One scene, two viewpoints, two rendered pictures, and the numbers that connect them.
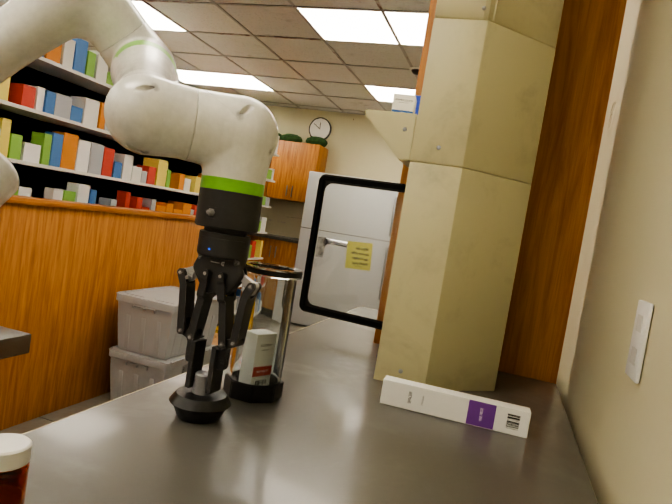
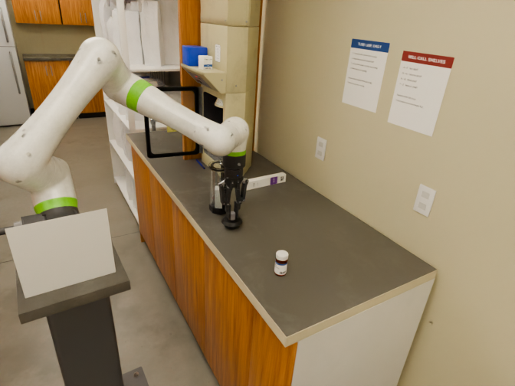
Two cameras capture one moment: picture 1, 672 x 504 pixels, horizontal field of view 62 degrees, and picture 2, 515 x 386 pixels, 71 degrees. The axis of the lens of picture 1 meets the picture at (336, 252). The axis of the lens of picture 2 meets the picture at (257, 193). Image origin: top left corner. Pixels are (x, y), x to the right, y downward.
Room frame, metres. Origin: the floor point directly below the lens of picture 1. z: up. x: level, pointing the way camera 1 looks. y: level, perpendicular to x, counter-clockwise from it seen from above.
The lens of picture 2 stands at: (-0.13, 1.10, 1.77)
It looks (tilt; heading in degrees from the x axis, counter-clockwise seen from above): 26 degrees down; 311
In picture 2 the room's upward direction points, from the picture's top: 4 degrees clockwise
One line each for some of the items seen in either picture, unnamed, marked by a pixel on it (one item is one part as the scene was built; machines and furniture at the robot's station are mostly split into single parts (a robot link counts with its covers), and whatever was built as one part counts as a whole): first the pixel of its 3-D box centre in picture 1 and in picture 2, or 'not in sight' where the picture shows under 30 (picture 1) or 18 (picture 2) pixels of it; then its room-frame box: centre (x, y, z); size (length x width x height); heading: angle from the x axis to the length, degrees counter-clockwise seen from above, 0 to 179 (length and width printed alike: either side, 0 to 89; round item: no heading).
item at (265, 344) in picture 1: (262, 326); (220, 186); (0.95, 0.10, 1.06); 0.11 x 0.11 x 0.21
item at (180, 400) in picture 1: (201, 394); (231, 219); (0.81, 0.16, 0.97); 0.09 x 0.09 x 0.07
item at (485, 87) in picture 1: (468, 214); (233, 102); (1.29, -0.29, 1.33); 0.32 x 0.25 x 0.77; 163
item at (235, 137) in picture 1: (233, 143); (234, 135); (0.81, 0.17, 1.35); 0.13 x 0.11 x 0.14; 113
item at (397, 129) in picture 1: (401, 147); (201, 77); (1.34, -0.11, 1.46); 0.32 x 0.12 x 0.10; 163
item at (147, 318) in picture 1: (171, 320); not in sight; (3.40, 0.94, 0.49); 0.60 x 0.42 x 0.33; 163
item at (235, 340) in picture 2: not in sight; (233, 253); (1.14, -0.18, 0.45); 2.05 x 0.67 x 0.90; 163
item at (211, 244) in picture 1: (221, 262); (233, 176); (0.81, 0.16, 1.17); 0.08 x 0.07 x 0.09; 71
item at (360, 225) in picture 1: (357, 250); (172, 122); (1.54, -0.06, 1.19); 0.30 x 0.01 x 0.40; 66
